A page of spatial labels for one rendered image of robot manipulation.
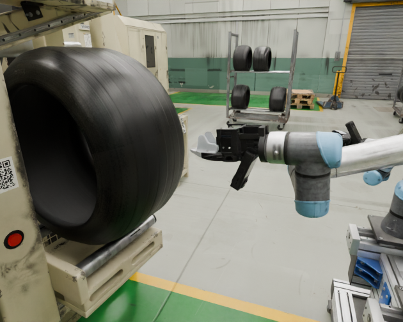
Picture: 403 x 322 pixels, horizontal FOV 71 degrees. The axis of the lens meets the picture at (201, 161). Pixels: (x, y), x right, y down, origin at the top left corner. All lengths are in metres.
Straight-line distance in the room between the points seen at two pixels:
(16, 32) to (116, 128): 0.63
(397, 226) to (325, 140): 0.96
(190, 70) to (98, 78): 11.86
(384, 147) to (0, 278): 0.95
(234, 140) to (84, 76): 0.38
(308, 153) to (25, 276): 0.74
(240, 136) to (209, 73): 11.64
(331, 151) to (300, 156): 0.06
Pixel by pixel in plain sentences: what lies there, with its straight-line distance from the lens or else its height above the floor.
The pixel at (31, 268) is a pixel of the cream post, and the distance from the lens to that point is 0.88.
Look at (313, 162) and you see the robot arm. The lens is 0.63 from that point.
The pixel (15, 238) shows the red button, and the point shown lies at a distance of 0.81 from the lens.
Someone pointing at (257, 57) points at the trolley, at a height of 1.45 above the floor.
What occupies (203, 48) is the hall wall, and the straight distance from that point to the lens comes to 12.44.
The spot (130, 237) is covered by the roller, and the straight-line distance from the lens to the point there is 0.99.
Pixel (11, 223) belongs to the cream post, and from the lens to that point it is 0.80.
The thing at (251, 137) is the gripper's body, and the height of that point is 1.29.
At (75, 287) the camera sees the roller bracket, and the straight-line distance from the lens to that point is 0.85.
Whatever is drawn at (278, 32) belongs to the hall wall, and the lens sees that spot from 11.85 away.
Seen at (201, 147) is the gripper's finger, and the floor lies 1.25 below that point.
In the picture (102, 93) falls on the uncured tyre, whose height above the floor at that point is 1.38.
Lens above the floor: 1.47
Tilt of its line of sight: 20 degrees down
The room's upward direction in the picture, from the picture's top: straight up
